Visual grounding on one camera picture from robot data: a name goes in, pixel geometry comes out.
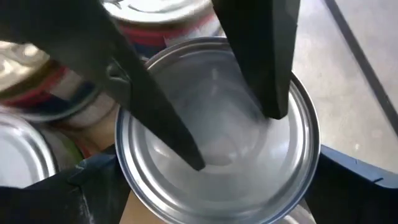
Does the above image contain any black floor tape stripe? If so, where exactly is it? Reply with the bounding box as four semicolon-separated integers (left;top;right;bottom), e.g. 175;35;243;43
323;0;398;138

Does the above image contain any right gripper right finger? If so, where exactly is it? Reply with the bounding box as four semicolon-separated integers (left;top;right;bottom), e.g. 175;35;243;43
303;144;398;224

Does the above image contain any pink and blue labelled can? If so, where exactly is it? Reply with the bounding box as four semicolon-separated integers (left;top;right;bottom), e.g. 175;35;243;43
0;40;102;123
101;0;223;60

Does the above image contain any wooden shelf with black frame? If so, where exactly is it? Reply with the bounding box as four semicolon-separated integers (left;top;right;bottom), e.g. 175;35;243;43
55;102;318;224

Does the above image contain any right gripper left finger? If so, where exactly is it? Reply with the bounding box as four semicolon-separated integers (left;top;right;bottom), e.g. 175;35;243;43
67;146;133;224

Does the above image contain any green and white labelled can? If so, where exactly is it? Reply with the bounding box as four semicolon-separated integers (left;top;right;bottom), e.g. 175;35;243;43
0;113;85;189

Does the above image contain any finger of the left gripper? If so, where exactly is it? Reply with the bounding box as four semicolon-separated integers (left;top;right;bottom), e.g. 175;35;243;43
211;0;302;121
106;39;206;172

